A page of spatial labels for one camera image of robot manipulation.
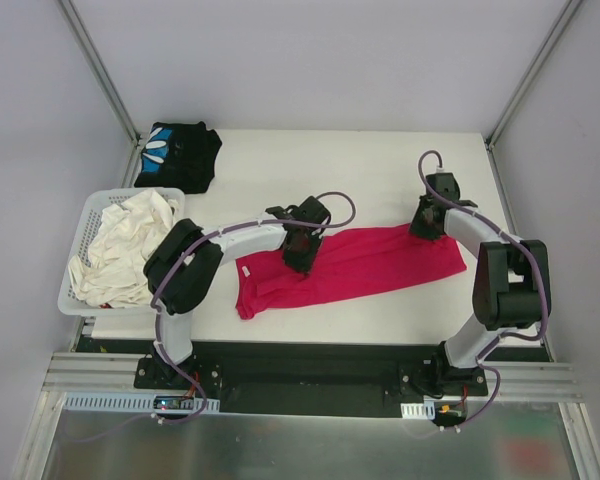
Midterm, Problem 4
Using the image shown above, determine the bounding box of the black folded t shirt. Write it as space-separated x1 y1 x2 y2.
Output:
134 121 222 194

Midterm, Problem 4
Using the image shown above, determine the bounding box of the left aluminium frame post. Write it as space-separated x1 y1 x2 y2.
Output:
54 0 142 147

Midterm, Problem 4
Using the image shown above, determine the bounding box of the white cable duct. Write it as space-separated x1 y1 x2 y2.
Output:
64 392 220 415
400 402 436 421

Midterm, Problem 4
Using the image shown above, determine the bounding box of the left white cable duct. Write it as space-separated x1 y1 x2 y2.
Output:
64 392 220 415

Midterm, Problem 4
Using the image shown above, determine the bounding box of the aluminium frame post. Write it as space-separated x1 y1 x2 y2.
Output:
54 0 142 147
485 0 585 151

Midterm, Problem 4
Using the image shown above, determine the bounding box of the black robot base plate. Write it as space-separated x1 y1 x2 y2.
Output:
134 341 487 418

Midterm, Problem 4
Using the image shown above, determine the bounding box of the cream t shirt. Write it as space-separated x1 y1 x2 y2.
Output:
67 188 177 308

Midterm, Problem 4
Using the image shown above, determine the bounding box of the right white cable duct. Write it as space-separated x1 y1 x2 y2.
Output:
400 402 436 421

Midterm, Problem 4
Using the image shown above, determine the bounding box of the right aluminium frame post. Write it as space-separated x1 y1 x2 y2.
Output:
485 0 585 151

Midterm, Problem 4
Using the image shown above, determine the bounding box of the white plastic laundry basket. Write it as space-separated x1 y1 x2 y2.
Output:
57 187 186 317

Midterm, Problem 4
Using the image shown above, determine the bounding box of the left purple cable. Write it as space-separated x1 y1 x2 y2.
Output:
149 190 358 426

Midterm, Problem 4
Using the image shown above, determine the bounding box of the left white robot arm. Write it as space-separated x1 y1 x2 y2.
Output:
143 196 331 389

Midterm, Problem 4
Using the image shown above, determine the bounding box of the pink t shirt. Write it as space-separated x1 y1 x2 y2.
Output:
236 224 466 320

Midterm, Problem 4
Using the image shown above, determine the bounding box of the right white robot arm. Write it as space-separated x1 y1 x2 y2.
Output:
410 170 551 395

